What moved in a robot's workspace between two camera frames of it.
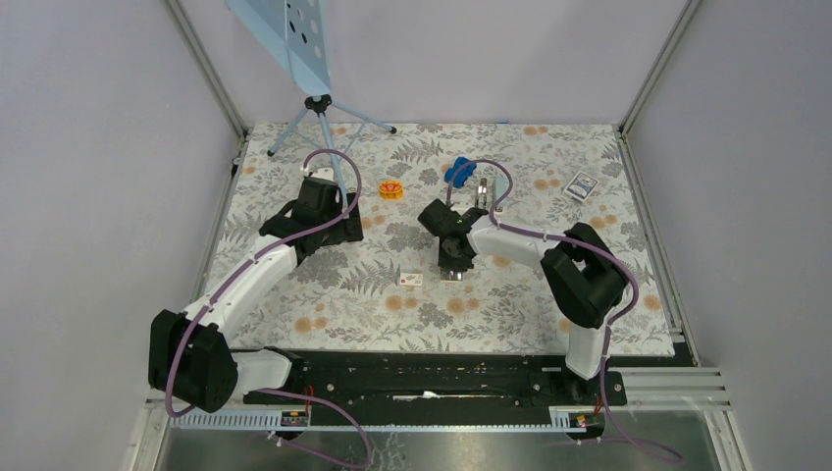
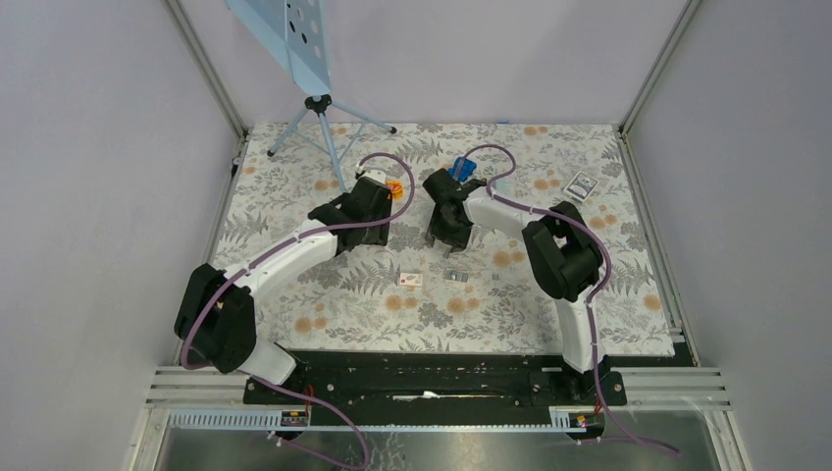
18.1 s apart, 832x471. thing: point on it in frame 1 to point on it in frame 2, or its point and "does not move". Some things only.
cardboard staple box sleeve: (411, 279) does not move
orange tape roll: (390, 189) does not move
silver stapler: (500, 186) does not move
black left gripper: (345, 231) to (378, 235)
